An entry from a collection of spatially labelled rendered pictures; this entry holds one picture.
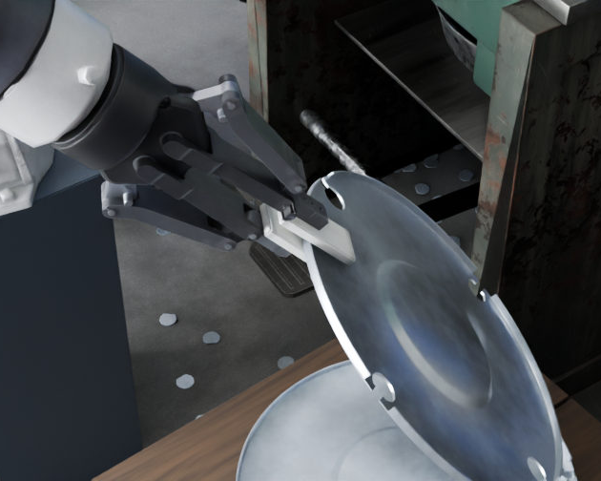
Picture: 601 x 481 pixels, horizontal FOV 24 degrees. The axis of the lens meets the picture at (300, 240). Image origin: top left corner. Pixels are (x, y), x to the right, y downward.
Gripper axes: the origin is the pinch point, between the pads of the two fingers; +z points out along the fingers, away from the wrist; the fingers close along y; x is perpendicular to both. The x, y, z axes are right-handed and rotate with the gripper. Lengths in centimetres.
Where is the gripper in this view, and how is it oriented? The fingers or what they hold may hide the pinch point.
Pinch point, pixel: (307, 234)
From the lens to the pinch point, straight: 96.9
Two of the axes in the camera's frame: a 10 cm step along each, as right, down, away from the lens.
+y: 7.0, -5.6, -4.3
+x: -1.4, -7.1, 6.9
